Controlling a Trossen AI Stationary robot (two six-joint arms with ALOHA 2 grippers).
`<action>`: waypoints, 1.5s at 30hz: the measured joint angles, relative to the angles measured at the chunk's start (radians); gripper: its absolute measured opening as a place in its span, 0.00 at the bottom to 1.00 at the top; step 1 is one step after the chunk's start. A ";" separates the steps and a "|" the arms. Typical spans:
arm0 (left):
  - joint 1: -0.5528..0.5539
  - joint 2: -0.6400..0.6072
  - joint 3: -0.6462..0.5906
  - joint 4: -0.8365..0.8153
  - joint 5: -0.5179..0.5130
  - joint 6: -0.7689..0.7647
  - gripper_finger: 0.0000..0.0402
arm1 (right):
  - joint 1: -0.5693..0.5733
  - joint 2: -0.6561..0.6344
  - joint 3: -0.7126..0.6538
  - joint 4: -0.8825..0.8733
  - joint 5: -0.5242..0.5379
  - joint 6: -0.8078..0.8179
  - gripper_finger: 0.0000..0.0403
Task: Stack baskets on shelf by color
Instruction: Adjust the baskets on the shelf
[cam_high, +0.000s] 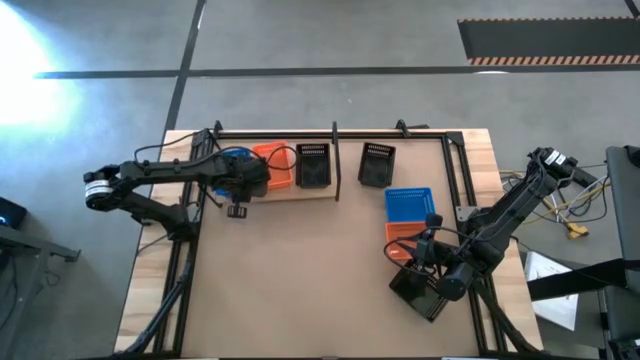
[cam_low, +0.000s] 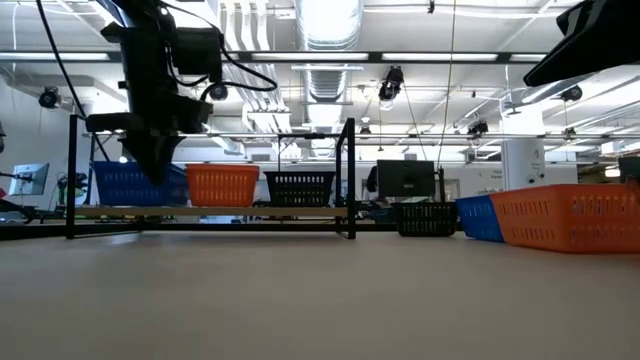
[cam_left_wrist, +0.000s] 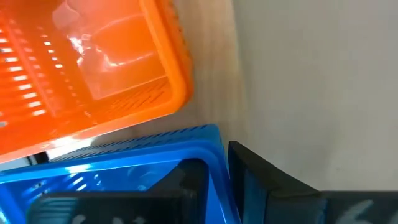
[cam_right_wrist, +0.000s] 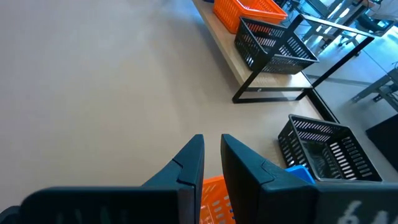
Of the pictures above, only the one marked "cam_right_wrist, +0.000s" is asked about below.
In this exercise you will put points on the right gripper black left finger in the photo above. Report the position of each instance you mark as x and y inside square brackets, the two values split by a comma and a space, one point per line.
[124, 205]

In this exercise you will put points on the grey metal desk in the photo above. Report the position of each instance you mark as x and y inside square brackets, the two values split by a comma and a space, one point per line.
[376, 88]

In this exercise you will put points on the black office chair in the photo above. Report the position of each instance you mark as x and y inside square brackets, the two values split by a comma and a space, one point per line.
[370, 24]

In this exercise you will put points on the person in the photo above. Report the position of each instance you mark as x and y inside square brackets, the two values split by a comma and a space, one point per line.
[385, 11]

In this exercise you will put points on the orange plastic basket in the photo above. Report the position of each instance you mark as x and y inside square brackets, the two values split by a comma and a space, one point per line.
[261, 5]
[227, 17]
[214, 202]

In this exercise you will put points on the blue plastic basket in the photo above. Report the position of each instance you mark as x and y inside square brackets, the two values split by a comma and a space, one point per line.
[300, 174]
[209, 1]

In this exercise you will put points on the black plastic basket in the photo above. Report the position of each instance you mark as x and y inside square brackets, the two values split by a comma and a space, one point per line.
[264, 46]
[311, 152]

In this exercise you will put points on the black aluminium frame rig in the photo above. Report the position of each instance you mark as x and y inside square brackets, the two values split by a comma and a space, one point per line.
[323, 105]

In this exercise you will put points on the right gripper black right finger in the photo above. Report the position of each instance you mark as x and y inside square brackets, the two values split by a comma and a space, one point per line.
[280, 202]

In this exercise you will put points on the wooden shelf with black legs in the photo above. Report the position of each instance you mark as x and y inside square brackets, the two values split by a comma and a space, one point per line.
[280, 80]

